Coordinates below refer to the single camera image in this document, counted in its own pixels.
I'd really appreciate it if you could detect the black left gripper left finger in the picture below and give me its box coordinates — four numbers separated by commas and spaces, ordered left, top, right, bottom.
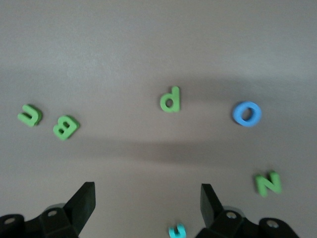
0, 181, 96, 238

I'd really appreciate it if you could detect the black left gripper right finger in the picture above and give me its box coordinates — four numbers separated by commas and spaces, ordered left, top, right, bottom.
195, 183, 301, 238

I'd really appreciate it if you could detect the green foam letter N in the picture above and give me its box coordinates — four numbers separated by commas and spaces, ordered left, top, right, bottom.
254, 170, 283, 198

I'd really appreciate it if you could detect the green foam letter B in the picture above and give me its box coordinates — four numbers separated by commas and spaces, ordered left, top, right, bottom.
53, 115, 80, 141

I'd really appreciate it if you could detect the green foam letter C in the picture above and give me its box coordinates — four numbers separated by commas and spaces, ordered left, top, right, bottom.
17, 104, 43, 127

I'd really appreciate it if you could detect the green foam letter P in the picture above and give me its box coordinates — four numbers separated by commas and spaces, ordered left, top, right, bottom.
159, 85, 181, 114

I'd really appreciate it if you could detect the cyan foam letter C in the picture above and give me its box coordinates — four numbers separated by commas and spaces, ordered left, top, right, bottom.
168, 223, 186, 238

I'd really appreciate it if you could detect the blue foam letter O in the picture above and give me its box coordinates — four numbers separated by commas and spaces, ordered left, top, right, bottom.
232, 101, 263, 128

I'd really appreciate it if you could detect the brown table cover sheet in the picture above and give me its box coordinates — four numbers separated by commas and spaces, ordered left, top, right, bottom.
0, 0, 317, 238

